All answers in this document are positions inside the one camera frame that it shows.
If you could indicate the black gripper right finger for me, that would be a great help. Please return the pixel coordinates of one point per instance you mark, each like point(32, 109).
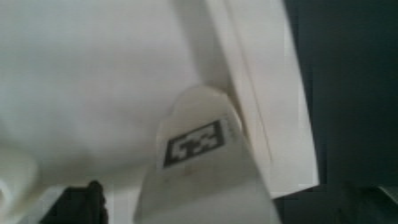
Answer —
point(368, 205)

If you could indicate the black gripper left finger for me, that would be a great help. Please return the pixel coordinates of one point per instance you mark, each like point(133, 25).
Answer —
point(78, 207)

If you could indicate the white table leg front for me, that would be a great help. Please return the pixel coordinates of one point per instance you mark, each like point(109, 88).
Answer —
point(203, 187)

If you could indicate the white square tabletop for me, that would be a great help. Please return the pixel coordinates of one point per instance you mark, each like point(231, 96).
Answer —
point(101, 57)

